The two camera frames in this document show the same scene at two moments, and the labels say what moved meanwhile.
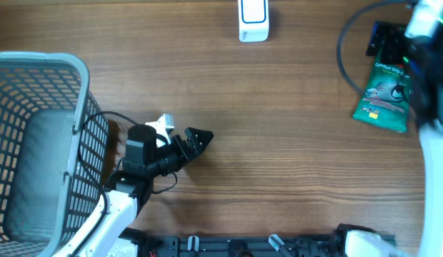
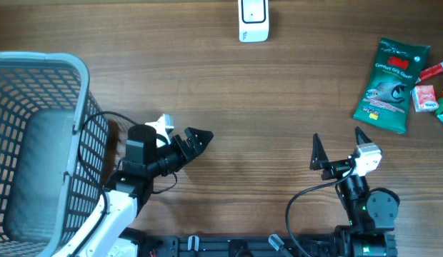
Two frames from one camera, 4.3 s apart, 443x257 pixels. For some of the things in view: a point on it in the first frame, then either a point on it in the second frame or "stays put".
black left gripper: (195, 148) stays put
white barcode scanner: (253, 21) stays put
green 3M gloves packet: (385, 99) stays put
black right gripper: (394, 33) to (319, 161)
